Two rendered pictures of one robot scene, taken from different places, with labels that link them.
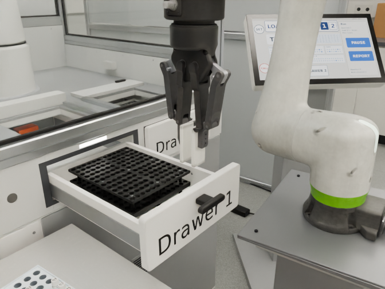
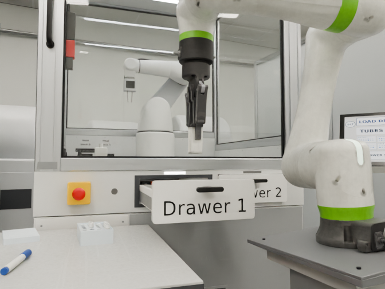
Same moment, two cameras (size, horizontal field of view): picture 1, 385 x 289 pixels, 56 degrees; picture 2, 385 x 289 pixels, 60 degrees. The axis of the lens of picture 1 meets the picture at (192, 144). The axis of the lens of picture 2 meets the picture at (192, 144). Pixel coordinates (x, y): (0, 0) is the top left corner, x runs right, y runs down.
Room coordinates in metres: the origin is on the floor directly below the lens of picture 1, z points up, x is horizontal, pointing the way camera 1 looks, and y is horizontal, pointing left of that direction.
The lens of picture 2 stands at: (-0.16, -0.47, 0.98)
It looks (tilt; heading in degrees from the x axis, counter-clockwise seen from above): 3 degrees up; 33
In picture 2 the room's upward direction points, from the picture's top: straight up
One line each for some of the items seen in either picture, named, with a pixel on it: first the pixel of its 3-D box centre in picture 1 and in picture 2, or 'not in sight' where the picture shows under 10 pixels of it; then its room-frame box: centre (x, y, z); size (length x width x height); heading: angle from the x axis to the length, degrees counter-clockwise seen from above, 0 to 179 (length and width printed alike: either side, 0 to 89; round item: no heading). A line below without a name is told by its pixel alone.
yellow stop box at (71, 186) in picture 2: not in sight; (79, 192); (0.57, 0.44, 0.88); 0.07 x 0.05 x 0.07; 140
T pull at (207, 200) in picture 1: (207, 201); (208, 188); (0.61, -0.03, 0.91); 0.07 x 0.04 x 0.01; 140
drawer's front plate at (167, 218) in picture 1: (196, 210); (205, 200); (0.63, -0.01, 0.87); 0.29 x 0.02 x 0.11; 140
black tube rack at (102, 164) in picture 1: (129, 182); not in sight; (0.75, 0.15, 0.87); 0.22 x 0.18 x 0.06; 50
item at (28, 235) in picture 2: not in sight; (20, 235); (0.38, 0.46, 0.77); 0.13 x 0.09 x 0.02; 63
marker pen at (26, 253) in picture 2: not in sight; (17, 261); (0.24, 0.23, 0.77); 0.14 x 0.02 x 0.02; 41
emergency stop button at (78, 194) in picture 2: not in sight; (78, 194); (0.54, 0.41, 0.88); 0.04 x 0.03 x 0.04; 140
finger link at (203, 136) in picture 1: (207, 134); (199, 129); (0.57, -0.02, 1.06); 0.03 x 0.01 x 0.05; 50
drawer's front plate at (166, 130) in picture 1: (180, 132); (253, 188); (1.07, 0.04, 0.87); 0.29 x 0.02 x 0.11; 140
